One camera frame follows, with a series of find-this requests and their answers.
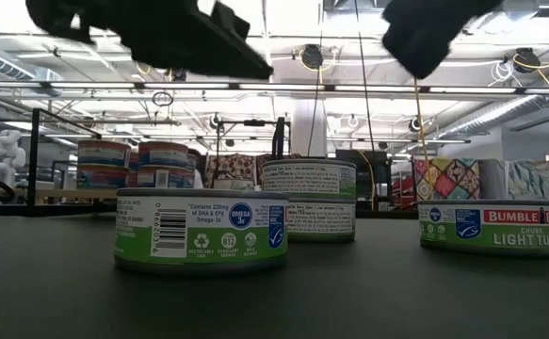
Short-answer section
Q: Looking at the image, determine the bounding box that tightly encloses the silver ceiling duct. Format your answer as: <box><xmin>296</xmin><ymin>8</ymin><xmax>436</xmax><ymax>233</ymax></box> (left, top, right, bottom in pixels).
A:
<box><xmin>436</xmin><ymin>93</ymin><xmax>549</xmax><ymax>140</ymax></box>
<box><xmin>0</xmin><ymin>44</ymin><xmax>63</xmax><ymax>84</ymax></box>

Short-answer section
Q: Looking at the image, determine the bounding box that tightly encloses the white robot figure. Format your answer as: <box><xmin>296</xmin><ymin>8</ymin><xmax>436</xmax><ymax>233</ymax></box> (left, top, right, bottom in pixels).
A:
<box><xmin>0</xmin><ymin>129</ymin><xmax>28</xmax><ymax>189</ymax></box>

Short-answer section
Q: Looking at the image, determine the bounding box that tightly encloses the black table mat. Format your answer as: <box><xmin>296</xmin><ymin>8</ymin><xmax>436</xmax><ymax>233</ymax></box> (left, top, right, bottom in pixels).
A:
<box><xmin>0</xmin><ymin>206</ymin><xmax>549</xmax><ymax>339</ymax></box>

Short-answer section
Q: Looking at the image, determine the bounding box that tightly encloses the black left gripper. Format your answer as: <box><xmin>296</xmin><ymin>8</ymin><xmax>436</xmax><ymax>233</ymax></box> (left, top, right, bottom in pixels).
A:
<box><xmin>78</xmin><ymin>0</ymin><xmax>275</xmax><ymax>80</ymax></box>

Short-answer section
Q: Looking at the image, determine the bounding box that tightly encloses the brown patterned cloth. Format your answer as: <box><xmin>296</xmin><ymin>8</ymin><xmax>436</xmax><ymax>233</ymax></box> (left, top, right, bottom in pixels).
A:
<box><xmin>205</xmin><ymin>153</ymin><xmax>299</xmax><ymax>187</ymax></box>

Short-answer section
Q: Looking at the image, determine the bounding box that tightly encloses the teal patterned cloth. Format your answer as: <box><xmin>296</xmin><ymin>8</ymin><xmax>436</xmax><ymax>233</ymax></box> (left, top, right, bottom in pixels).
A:
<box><xmin>503</xmin><ymin>157</ymin><xmax>549</xmax><ymax>211</ymax></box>

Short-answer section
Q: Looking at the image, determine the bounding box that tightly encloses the black metal shelf frame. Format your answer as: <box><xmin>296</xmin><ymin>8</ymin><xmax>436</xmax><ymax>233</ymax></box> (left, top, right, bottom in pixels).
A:
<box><xmin>0</xmin><ymin>107</ymin><xmax>292</xmax><ymax>218</ymax></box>

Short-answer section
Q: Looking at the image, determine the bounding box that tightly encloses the thin black power cord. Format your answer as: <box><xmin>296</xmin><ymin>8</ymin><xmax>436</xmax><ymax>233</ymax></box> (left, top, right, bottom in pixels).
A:
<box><xmin>353</xmin><ymin>0</ymin><xmax>377</xmax><ymax>159</ymax></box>

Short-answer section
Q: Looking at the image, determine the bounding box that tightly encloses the colourful patchwork quilt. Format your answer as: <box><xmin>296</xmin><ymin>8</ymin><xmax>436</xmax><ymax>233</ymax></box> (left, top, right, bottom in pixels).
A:
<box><xmin>412</xmin><ymin>156</ymin><xmax>483</xmax><ymax>202</ymax></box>

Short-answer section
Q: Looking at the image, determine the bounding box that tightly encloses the black background rack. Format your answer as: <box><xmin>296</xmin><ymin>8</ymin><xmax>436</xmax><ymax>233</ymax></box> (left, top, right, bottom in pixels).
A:
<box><xmin>335</xmin><ymin>149</ymin><xmax>394</xmax><ymax>212</ymax></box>

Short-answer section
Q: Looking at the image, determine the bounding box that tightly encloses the plain grey cloth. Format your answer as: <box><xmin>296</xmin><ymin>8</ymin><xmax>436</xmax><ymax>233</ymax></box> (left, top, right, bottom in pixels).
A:
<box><xmin>478</xmin><ymin>158</ymin><xmax>509</xmax><ymax>202</ymax></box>

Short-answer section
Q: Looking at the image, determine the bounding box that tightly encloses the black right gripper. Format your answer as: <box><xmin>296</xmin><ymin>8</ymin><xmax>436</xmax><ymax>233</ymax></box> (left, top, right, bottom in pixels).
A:
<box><xmin>380</xmin><ymin>0</ymin><xmax>505</xmax><ymax>80</ymax></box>

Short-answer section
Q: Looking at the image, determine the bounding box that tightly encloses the black ceiling cable reel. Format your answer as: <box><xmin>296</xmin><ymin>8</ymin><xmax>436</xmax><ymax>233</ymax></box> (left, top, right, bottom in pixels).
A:
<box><xmin>299</xmin><ymin>42</ymin><xmax>326</xmax><ymax>71</ymax></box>
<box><xmin>511</xmin><ymin>46</ymin><xmax>542</xmax><ymax>74</ymax></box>

